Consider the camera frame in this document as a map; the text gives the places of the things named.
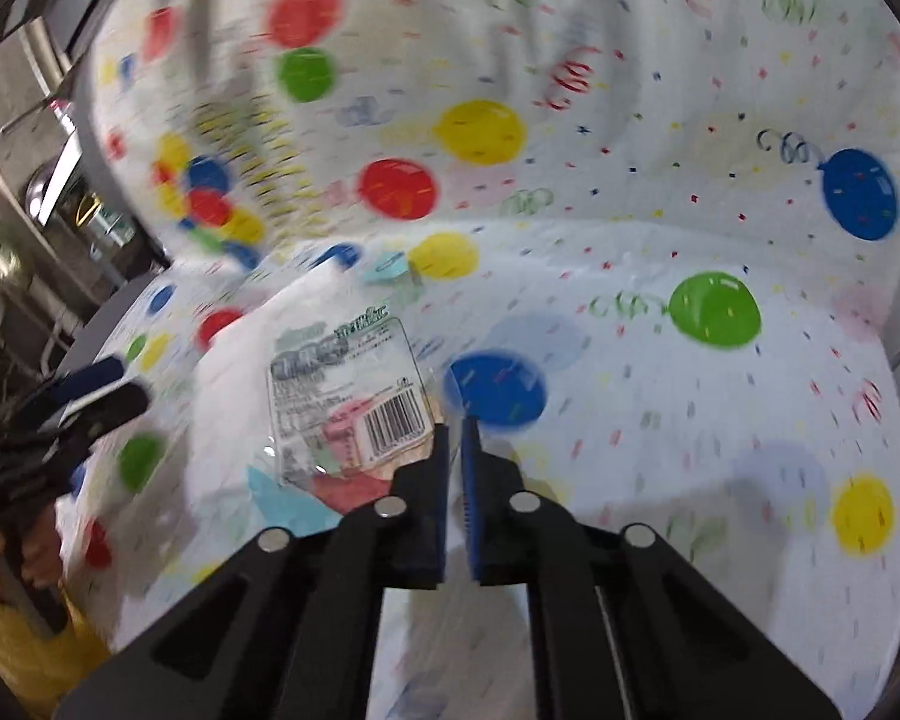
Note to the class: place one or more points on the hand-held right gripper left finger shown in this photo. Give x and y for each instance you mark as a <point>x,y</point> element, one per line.
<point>424,525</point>

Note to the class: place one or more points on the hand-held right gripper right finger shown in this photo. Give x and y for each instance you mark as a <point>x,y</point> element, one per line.
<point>471,510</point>

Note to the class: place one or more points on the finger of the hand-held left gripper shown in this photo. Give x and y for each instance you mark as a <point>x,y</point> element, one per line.
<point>109,409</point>
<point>82,384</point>

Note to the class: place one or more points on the clear plastic bag with label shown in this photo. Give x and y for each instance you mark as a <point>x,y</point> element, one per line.
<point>345,405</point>

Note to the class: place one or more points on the person's left hand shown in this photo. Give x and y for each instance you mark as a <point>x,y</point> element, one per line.
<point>43,555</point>

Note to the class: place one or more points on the balloon-print plastic cover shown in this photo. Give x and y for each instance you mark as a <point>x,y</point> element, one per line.
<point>645,165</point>

